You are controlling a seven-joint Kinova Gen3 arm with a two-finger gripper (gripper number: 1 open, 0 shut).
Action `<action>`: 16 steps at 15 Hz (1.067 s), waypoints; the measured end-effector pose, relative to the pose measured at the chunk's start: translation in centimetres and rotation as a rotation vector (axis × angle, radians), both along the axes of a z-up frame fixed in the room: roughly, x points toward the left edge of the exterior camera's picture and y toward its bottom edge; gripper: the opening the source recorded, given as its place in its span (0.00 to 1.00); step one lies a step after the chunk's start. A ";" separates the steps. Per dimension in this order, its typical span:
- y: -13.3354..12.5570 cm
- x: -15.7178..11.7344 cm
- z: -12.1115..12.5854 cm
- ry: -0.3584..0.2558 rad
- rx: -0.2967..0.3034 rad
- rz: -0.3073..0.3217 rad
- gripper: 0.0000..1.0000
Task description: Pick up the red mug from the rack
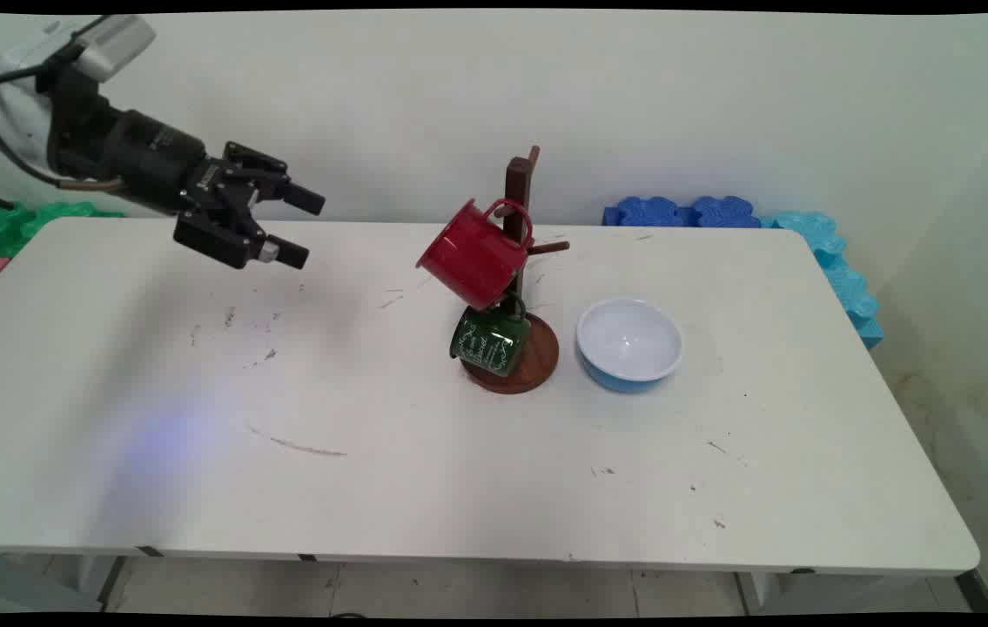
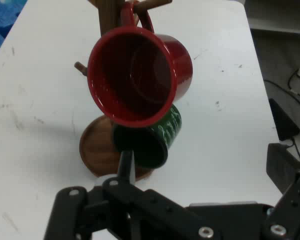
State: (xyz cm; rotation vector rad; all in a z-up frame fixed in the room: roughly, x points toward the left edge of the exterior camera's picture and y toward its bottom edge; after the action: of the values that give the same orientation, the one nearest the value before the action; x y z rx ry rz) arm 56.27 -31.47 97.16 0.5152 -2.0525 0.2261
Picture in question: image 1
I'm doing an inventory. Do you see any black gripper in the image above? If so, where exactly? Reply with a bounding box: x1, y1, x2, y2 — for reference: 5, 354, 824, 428
44, 64, 327, 272

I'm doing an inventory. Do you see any red enamel mug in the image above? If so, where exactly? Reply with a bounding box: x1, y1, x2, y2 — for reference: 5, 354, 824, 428
415, 198, 536, 314

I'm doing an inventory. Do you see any green printed mug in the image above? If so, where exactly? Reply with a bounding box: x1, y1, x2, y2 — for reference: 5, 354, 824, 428
448, 293, 534, 379

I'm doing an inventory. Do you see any brown wooden mug tree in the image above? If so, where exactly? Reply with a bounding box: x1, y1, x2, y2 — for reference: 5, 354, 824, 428
460, 145, 571, 396

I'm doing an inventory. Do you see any dark table leg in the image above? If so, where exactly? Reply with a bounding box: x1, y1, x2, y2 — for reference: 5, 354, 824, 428
953, 568, 988, 616
97, 556, 131, 612

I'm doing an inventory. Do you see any blue bowl white inside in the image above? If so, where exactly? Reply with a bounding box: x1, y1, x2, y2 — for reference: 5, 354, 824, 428
576, 297, 685, 394

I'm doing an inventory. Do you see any dark blue foam mat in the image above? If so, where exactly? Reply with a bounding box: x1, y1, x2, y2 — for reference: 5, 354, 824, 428
602, 195, 763, 230

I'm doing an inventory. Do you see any light blue foam mat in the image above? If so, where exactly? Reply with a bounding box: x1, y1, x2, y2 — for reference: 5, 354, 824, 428
760, 210, 885, 350

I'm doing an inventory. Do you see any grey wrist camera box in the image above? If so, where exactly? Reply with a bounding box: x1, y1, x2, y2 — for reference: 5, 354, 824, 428
74, 16, 156, 84

